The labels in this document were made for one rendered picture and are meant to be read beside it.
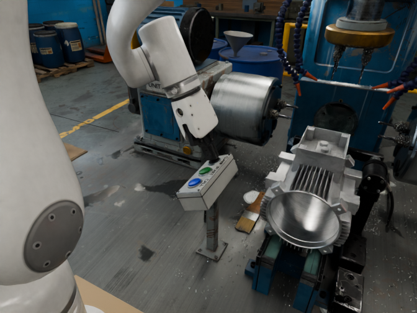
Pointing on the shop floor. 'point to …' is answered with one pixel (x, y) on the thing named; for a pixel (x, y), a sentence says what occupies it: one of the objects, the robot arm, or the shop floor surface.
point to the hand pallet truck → (99, 51)
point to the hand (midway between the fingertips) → (210, 151)
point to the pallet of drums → (56, 48)
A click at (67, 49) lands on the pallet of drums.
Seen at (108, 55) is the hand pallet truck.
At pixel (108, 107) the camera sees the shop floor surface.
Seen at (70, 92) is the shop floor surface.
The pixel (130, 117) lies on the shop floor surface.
